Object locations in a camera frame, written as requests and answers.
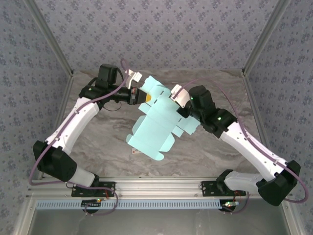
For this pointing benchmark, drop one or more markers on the teal paper box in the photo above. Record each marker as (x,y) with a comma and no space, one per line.
(156,117)

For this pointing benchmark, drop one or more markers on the small white red-dot sticker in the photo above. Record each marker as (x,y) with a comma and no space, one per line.
(136,151)

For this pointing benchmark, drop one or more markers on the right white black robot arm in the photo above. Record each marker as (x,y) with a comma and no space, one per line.
(254,149)

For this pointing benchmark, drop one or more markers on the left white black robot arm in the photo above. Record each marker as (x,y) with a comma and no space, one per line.
(73,122)

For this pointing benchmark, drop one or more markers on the small circuit board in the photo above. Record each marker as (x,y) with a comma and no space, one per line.
(228,204)
(91,203)

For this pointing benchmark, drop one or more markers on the grey metal panel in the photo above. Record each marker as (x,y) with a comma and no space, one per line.
(156,222)

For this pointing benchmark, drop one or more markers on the aluminium side rail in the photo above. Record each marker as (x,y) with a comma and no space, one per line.
(254,110)
(61,110)

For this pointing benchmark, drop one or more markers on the aluminium frame post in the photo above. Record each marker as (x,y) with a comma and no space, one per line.
(50,36)
(266,36)

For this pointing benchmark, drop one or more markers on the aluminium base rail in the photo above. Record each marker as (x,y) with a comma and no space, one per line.
(159,187)

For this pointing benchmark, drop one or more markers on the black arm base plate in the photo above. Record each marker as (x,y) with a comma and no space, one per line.
(108,184)
(207,188)

